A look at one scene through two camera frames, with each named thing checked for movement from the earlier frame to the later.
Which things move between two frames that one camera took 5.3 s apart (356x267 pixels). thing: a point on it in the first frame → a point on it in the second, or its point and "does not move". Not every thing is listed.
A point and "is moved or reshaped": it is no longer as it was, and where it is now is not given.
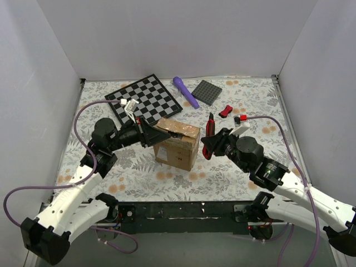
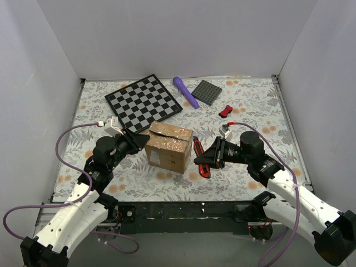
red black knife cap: x=224 y=113 does not move
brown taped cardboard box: x=180 y=153 is moved or reshaped
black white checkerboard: x=155 y=102 does not move
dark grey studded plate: x=206 y=92 does not move
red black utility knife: x=210 y=131 → x=204 y=169
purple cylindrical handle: x=186 y=93 does not move
